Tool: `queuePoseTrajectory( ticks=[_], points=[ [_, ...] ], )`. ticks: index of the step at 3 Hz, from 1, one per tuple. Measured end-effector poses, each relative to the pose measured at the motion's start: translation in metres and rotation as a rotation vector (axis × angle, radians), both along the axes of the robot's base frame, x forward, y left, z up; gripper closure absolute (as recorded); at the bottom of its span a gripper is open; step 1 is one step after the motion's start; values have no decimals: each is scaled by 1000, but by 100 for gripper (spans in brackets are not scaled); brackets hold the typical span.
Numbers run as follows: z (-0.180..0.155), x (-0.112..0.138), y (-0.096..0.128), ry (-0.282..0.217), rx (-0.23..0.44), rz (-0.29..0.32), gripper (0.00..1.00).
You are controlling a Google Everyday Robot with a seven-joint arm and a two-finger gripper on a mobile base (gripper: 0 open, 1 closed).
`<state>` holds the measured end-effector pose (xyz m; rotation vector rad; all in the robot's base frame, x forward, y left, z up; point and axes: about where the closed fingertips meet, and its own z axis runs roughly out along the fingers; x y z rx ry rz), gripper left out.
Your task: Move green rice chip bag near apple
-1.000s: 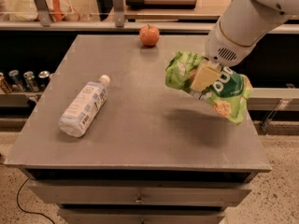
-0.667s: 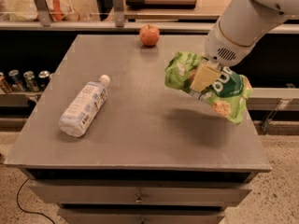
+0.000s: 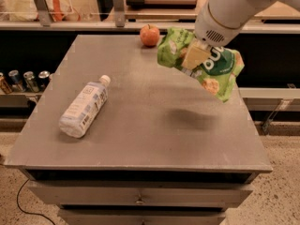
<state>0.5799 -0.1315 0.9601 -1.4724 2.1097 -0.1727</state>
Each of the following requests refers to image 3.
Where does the middle metal bracket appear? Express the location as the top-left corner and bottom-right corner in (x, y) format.
(112, 0), (126, 27)

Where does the silver drink can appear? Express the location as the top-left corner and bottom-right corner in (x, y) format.
(23, 71), (39, 93)

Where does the upper drawer with knob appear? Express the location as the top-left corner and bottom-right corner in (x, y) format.
(28, 181), (253, 208)

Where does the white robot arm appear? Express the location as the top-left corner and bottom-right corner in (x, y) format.
(182, 0), (300, 70)

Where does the grey drawer cabinet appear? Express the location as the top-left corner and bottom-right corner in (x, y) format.
(6, 35), (271, 214)

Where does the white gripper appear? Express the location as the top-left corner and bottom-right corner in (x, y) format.
(182, 2), (246, 70)

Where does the lower drawer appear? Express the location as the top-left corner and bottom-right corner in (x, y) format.
(58, 209), (225, 225)

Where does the dark drink can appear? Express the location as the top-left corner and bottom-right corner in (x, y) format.
(38, 70), (51, 90)

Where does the red apple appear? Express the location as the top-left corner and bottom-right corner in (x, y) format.
(140, 24), (160, 47)

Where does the white plastic bottle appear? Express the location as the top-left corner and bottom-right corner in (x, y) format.
(59, 75), (111, 138)

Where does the white orange bag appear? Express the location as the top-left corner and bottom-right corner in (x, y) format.
(8, 0), (81, 22)

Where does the metal bracket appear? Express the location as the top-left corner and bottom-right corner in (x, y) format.
(112, 0), (126, 27)
(34, 0), (53, 26)

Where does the green rice chip bag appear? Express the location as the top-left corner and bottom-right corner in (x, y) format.
(157, 27), (244, 102)

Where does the left metal bracket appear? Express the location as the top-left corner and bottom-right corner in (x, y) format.
(34, 0), (53, 26)

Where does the black floor cable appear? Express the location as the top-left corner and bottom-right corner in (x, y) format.
(16, 178), (56, 225)

